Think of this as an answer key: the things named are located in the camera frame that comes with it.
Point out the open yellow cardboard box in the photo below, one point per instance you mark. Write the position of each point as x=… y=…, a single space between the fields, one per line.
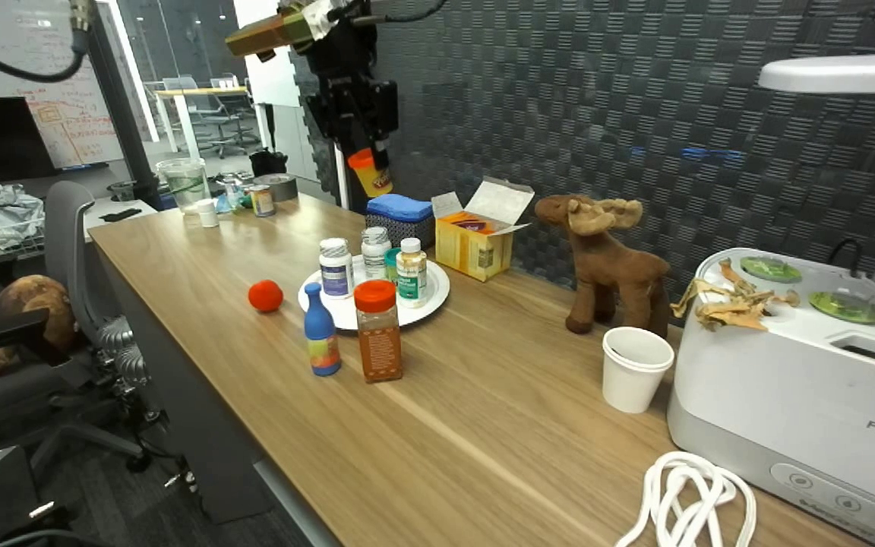
x=471 y=247

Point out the grey office chair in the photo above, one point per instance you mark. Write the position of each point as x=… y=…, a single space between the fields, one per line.
x=74 y=252

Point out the orange lid yellow tub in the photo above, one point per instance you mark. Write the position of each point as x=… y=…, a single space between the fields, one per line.
x=367 y=175

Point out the dried brown leaves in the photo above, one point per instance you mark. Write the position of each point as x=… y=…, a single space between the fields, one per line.
x=729 y=305

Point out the white paper plate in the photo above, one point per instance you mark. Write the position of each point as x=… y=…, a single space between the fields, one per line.
x=427 y=293

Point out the clear plastic container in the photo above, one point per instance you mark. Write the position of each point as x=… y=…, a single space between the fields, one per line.
x=184 y=184

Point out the black pillar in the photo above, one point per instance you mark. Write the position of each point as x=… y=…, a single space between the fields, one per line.
x=112 y=93

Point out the brown plush toy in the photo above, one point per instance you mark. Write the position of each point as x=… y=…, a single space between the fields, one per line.
x=37 y=300

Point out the orange lid spice jar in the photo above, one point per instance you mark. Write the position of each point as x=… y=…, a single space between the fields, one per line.
x=379 y=345

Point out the white paper cup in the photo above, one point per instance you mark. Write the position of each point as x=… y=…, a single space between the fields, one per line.
x=635 y=375

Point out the grey woven basket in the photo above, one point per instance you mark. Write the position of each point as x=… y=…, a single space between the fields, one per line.
x=409 y=233

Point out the white desk lamp head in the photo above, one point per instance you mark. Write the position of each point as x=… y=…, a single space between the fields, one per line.
x=842 y=73

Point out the small white cup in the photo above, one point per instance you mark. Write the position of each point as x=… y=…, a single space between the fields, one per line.
x=206 y=213

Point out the brown plush moose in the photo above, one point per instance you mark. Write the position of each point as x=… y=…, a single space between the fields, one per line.
x=609 y=273

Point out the small labelled jar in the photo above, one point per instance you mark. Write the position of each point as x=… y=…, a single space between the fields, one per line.
x=263 y=202

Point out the white pill bottle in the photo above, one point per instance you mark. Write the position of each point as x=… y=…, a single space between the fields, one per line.
x=375 y=252

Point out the blue sponge cloth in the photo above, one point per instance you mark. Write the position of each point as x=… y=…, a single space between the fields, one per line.
x=397 y=205

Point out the teal lid small tub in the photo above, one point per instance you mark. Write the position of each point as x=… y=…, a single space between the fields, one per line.
x=394 y=265

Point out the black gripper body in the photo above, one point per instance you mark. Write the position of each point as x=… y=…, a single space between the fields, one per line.
x=349 y=93

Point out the white bottle blue label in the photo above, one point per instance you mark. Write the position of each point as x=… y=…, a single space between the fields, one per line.
x=336 y=271

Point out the small black device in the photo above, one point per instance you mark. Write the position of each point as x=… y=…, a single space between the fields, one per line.
x=269 y=163

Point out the orange red ball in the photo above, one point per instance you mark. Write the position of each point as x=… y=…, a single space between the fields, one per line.
x=266 y=295

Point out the blue bottle colourful label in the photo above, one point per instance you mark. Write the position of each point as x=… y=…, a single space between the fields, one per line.
x=319 y=334

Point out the whiteboard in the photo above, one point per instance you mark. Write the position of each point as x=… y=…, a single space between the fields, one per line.
x=23 y=111

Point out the white bottle green label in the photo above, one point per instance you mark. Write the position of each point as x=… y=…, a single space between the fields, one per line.
x=410 y=273

